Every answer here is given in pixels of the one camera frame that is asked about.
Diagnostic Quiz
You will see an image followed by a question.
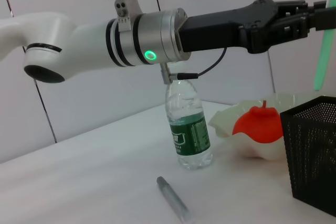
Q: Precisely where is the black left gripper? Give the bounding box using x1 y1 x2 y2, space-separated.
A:
178 0 328 55

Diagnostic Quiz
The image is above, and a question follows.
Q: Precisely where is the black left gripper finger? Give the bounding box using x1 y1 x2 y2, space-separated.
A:
267 7 336 48

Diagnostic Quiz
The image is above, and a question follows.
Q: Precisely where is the green utility knife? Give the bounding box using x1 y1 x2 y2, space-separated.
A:
313 0 336 92

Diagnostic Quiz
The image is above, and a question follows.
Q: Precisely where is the clear bottle with green label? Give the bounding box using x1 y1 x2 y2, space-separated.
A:
164 79 214 170

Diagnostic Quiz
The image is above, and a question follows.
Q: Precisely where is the grey marker pen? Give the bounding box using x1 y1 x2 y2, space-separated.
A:
156 176 197 224

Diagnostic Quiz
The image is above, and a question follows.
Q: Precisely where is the black mesh pen holder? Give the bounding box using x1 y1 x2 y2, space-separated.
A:
279 95 336 219

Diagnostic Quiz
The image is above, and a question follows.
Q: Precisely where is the pale green glass fruit plate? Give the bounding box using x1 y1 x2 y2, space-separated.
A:
208 92 325 162

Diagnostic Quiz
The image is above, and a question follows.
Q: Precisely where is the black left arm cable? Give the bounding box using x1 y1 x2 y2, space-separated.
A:
160 47 228 85

